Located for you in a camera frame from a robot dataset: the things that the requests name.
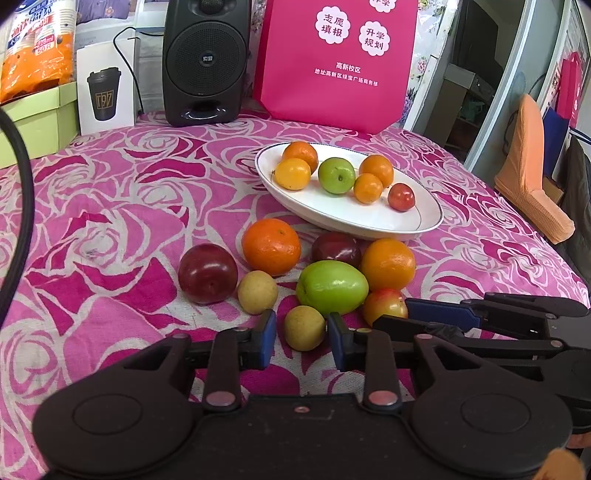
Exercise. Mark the yellow orange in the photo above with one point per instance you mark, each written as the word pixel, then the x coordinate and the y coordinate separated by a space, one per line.
pixel 292 174

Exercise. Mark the dark garment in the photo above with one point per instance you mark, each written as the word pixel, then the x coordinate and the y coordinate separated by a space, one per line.
pixel 579 194

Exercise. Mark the black speaker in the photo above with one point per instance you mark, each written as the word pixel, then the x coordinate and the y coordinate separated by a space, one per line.
pixel 205 69

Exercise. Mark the dark red plum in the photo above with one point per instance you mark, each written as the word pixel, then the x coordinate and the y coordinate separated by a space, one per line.
pixel 334 249
pixel 207 273

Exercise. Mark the orange cloth cover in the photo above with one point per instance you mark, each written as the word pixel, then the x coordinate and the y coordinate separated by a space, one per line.
pixel 531 184

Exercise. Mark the small orange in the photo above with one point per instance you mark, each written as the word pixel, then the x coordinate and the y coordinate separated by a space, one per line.
pixel 368 189

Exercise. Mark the pink hanging bag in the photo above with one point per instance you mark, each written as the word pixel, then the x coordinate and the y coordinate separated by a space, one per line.
pixel 570 92

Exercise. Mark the pink tote bag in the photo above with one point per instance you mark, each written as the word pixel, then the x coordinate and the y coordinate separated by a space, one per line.
pixel 332 106

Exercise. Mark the round green jujube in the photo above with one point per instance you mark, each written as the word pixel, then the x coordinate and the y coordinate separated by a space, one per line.
pixel 336 175

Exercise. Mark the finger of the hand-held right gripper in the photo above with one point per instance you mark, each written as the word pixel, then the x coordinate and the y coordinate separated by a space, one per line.
pixel 443 314
pixel 498 345

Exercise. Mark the large green apple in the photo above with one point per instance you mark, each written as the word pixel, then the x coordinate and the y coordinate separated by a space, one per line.
pixel 331 287

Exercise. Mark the person's right hand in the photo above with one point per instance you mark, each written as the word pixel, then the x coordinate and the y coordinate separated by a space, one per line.
pixel 559 466

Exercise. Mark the sliding door frame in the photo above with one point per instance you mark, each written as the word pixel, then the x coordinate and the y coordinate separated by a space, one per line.
pixel 508 92

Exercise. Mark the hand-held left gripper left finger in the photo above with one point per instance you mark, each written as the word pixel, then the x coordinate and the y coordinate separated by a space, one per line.
pixel 264 339

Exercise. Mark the blue bag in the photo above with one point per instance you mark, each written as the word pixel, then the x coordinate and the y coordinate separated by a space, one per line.
pixel 554 138

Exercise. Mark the pale yellow plum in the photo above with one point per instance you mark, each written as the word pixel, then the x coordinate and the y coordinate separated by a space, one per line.
pixel 257 292
pixel 304 328

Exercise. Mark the purple bedding wall poster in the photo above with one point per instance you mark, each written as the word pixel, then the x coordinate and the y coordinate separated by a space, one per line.
pixel 106 9

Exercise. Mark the white plate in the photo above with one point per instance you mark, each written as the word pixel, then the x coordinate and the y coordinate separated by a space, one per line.
pixel 323 210

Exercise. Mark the pink rose tablecloth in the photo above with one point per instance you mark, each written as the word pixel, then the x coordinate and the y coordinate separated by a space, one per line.
pixel 115 207

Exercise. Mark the light green box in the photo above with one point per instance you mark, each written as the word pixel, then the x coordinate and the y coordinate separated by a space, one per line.
pixel 41 129

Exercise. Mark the orange paper cup pack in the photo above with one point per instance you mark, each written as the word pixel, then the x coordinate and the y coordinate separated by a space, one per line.
pixel 32 69

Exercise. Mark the white cup box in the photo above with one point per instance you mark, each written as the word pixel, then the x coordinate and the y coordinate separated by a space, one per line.
pixel 124 92

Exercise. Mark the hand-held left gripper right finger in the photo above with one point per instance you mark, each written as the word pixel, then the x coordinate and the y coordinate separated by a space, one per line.
pixel 337 341

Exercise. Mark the red yellow plum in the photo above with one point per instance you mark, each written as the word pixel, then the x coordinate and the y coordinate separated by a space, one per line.
pixel 383 304

